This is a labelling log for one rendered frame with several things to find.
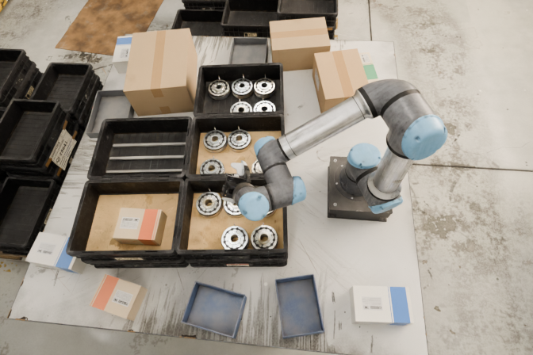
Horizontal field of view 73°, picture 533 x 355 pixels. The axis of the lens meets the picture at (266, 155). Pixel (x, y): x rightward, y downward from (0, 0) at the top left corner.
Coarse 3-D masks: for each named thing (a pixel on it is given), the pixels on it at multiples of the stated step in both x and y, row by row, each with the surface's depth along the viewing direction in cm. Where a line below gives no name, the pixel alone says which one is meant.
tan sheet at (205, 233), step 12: (192, 216) 144; (216, 216) 144; (228, 216) 143; (276, 216) 142; (192, 228) 142; (204, 228) 141; (216, 228) 141; (252, 228) 140; (276, 228) 140; (192, 240) 139; (204, 240) 139; (216, 240) 139; (264, 240) 138
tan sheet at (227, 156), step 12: (228, 132) 164; (252, 132) 163; (264, 132) 163; (276, 132) 162; (252, 144) 160; (204, 156) 158; (216, 156) 158; (228, 156) 157; (240, 156) 157; (252, 156) 157; (228, 168) 154
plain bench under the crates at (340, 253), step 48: (336, 48) 204; (384, 48) 202; (288, 96) 189; (336, 144) 173; (384, 144) 171; (288, 240) 150; (336, 240) 149; (384, 240) 148; (48, 288) 146; (96, 288) 145; (192, 288) 143; (240, 288) 142; (336, 288) 140; (192, 336) 134; (240, 336) 133; (336, 336) 132; (384, 336) 131
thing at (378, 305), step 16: (352, 288) 132; (368, 288) 131; (384, 288) 131; (400, 288) 130; (352, 304) 132; (368, 304) 128; (384, 304) 128; (400, 304) 128; (352, 320) 132; (368, 320) 126; (384, 320) 125; (400, 320) 125
